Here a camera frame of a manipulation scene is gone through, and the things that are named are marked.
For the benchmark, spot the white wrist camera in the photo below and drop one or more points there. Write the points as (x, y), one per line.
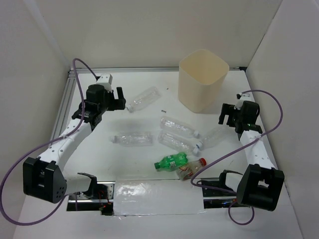
(106, 81)
(241, 98)

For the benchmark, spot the beige plastic bin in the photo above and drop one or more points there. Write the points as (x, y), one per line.
(201, 75)

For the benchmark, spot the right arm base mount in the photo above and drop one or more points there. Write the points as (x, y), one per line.
(213, 199)

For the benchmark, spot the clear bottle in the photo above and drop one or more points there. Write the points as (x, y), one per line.
(178, 127)
(177, 143)
(212, 138)
(143, 99)
(133, 139)

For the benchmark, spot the green plastic bottle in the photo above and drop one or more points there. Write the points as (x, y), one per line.
(172, 162)

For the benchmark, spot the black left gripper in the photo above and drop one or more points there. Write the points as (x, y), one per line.
(116, 104)

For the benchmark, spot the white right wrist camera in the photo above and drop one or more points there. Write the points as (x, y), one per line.
(241, 98)

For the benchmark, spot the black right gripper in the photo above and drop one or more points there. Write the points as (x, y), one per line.
(227, 109)

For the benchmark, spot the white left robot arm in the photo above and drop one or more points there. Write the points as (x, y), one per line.
(43, 176)

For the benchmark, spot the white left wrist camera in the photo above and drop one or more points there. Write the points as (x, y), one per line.
(106, 81)

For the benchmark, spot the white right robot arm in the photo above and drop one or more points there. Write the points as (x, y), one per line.
(260, 186)

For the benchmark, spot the aluminium frame rail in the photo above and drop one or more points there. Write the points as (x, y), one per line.
(236, 76)

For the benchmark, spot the red cap milk bottle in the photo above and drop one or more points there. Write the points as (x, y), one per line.
(188, 170)

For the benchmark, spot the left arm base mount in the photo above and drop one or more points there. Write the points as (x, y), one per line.
(101, 201)

